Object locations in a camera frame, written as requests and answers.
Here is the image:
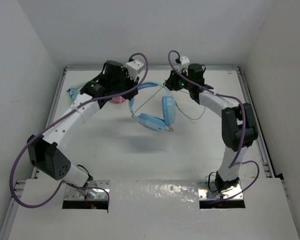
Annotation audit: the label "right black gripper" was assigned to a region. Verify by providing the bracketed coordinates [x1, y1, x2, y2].
[165, 67, 194, 91]

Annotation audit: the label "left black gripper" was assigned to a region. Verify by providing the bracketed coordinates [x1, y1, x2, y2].
[110, 70, 139, 101]

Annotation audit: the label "pink headphones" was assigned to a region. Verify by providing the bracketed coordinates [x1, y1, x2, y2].
[111, 96, 126, 104]

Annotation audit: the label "green headphone cable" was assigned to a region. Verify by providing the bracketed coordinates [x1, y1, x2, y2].
[132, 79, 206, 122]

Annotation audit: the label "light blue headphones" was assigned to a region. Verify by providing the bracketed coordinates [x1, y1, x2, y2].
[128, 81, 177, 133]

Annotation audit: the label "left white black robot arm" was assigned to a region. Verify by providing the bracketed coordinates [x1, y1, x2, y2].
[27, 58, 145, 188]

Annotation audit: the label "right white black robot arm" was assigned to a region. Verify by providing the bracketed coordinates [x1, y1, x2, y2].
[164, 63, 259, 193]

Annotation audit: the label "teal headphones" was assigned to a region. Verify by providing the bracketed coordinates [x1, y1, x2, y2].
[66, 86, 83, 102]

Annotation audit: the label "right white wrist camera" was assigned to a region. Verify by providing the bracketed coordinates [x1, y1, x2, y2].
[175, 56, 190, 73]

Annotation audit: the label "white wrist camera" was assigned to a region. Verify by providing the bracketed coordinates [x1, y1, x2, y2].
[175, 56, 190, 73]
[124, 59, 145, 82]

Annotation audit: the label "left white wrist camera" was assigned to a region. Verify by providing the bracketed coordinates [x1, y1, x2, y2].
[124, 59, 145, 82]

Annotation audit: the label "aluminium frame rail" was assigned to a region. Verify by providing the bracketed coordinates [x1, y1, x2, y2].
[236, 68, 275, 178]
[32, 68, 67, 180]
[64, 65, 240, 71]

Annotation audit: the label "left aluminium frame rail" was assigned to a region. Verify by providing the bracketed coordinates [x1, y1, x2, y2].
[32, 68, 67, 180]

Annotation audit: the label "right aluminium frame rail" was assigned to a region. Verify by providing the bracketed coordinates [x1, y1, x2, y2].
[236, 68, 275, 178]

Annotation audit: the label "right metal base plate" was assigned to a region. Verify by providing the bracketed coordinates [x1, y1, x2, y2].
[197, 180, 244, 201]

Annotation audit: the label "metal base plate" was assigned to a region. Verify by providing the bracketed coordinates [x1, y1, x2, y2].
[64, 180, 110, 201]
[197, 180, 244, 201]

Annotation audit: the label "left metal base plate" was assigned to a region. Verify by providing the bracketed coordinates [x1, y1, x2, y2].
[64, 180, 110, 201]

